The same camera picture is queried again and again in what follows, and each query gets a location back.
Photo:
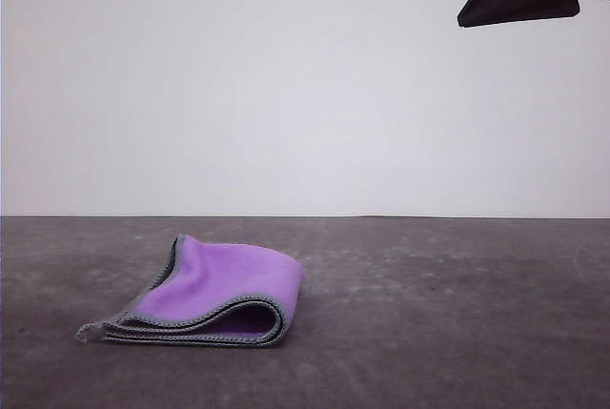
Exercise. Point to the grey table cloth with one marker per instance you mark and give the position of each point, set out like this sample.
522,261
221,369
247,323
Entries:
429,333

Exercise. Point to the purple towel with grey hem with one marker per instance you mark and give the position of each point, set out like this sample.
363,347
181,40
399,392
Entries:
229,280

